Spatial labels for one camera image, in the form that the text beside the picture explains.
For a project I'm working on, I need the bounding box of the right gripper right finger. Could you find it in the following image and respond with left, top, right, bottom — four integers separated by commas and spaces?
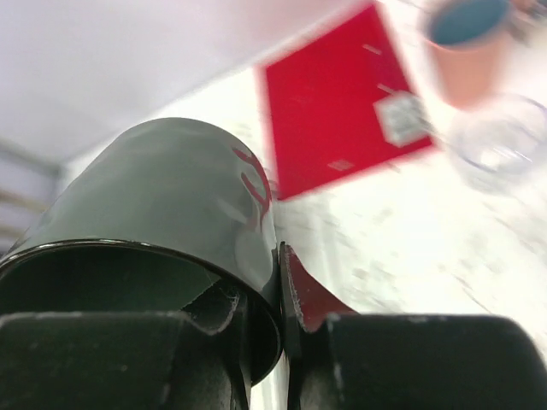
279, 244, 546, 409

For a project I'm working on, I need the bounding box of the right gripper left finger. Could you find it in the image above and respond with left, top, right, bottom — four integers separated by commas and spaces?
1, 284, 251, 409

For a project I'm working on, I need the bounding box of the grey ceramic mug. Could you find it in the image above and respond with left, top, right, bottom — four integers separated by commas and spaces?
1, 118, 281, 383

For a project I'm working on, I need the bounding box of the clear drinking glass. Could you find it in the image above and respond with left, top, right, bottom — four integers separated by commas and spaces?
447, 93, 546, 194

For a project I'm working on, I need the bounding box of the pink plastic cup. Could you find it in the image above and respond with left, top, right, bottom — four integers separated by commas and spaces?
421, 0, 516, 108

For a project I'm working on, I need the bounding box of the red folder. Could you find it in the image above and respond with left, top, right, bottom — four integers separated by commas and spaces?
259, 1, 433, 200

